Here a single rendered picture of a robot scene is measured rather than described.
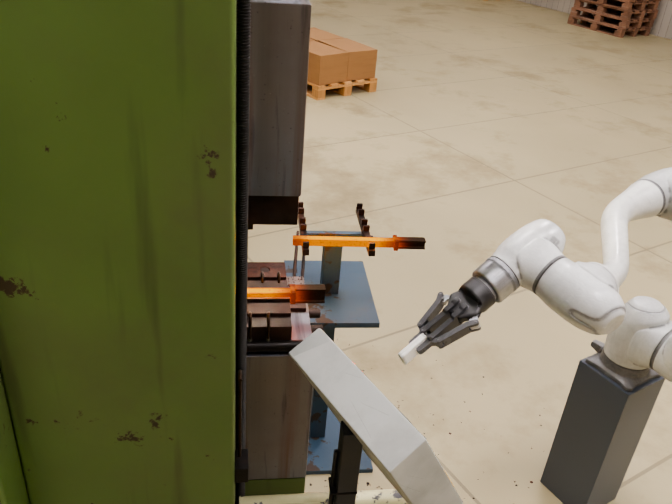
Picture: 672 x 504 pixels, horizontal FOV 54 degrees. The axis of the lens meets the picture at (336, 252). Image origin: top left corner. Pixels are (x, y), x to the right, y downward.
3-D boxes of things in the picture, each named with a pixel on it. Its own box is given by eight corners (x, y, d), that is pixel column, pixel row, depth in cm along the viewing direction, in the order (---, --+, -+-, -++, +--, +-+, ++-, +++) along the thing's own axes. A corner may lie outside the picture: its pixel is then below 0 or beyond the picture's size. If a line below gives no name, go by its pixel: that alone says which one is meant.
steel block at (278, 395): (296, 388, 224) (303, 276, 202) (305, 477, 191) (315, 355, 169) (124, 392, 216) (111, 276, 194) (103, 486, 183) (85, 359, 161)
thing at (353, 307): (362, 265, 255) (362, 261, 254) (379, 327, 220) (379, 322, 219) (283, 264, 251) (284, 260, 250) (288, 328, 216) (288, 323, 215)
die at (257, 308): (286, 303, 188) (287, 277, 184) (290, 347, 171) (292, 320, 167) (133, 304, 182) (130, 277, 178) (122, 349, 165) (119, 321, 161)
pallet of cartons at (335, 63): (251, 69, 747) (251, 29, 725) (319, 63, 791) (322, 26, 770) (306, 101, 657) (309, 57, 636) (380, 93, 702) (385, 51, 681)
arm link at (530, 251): (484, 245, 144) (530, 281, 136) (536, 202, 146) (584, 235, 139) (488, 271, 152) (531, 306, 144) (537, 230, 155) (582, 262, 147)
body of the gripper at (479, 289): (501, 309, 143) (470, 336, 142) (475, 289, 149) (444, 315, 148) (494, 288, 138) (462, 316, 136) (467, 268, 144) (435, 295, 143)
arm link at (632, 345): (619, 335, 233) (638, 282, 222) (668, 363, 220) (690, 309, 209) (592, 350, 224) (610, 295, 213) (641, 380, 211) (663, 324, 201)
